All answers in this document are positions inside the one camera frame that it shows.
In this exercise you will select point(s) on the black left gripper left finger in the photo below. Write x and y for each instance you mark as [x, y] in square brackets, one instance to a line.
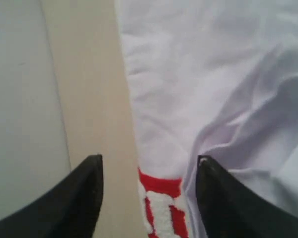
[69, 210]

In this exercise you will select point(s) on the white t-shirt red lettering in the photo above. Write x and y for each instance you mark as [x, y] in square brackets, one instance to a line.
[217, 78]

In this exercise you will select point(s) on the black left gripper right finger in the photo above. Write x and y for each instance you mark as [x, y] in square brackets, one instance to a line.
[231, 210]

